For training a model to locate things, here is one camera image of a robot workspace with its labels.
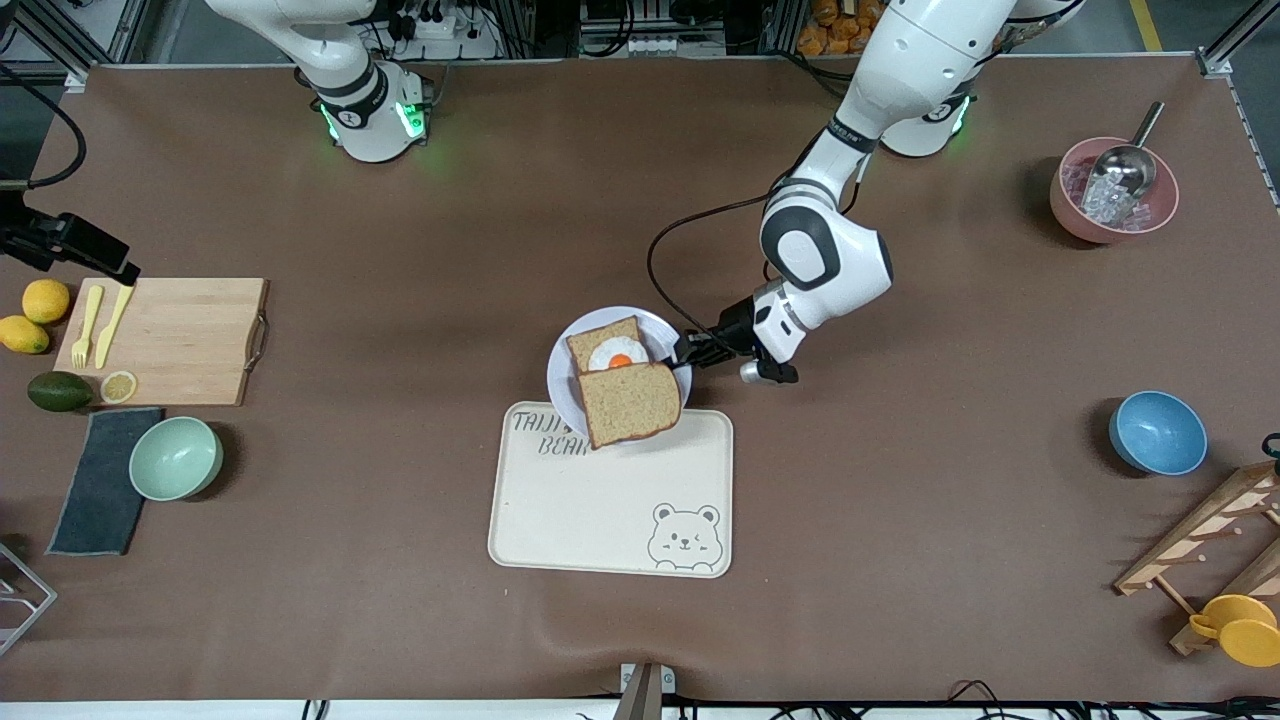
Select mint green bowl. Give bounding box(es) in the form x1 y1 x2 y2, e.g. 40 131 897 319
129 416 224 502

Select pink bowl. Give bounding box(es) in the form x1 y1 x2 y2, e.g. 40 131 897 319
1049 137 1180 245

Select toy fried egg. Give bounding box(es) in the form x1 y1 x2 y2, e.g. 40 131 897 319
587 337 649 371

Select round yellow lemon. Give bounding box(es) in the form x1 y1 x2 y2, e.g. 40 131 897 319
22 279 72 325

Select white power strip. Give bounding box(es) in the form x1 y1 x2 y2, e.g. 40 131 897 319
395 0 501 61

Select metal wire frame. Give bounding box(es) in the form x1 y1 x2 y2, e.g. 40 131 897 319
0 543 58 658

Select round white plate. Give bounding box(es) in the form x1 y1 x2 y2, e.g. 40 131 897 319
546 305 694 441

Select blue bowl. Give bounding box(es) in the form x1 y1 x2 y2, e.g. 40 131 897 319
1108 391 1209 477

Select bread slice under egg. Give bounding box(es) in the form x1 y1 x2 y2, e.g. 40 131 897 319
565 316 651 376

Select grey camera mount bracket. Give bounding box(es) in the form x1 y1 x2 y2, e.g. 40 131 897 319
613 662 677 720

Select black side camera cable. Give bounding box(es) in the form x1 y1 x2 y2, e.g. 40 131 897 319
0 62 88 191

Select dark grey cloth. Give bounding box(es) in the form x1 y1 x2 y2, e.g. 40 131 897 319
46 407 164 557

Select orange snack packets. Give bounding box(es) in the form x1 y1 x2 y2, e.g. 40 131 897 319
797 0 891 58

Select white bear print tray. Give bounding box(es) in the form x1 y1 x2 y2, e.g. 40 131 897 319
487 401 734 579

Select green avocado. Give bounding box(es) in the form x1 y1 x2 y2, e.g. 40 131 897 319
27 371 94 413

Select yellow plastic fork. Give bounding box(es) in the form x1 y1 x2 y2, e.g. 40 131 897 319
71 285 104 370

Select silver metal scoop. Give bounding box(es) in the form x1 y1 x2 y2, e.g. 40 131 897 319
1085 101 1166 201

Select oblong yellow lemon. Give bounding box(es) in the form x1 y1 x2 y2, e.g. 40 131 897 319
0 315 50 355

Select yellow plastic knife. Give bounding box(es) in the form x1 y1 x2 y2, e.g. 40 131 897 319
95 284 135 370

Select yellow plastic cup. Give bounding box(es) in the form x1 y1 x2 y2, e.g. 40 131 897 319
1188 595 1280 668

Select wooden peg rack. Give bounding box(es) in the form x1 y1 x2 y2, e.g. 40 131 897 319
1113 460 1280 658

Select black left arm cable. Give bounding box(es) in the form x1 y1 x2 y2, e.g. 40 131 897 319
647 150 871 336

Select clear plastic ice cubes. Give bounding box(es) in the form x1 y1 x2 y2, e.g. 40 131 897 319
1062 160 1151 229

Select plain brown bread slice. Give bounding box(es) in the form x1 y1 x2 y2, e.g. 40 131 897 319
577 361 684 450

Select wooden cutting board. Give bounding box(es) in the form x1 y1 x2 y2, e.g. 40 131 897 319
53 277 271 408

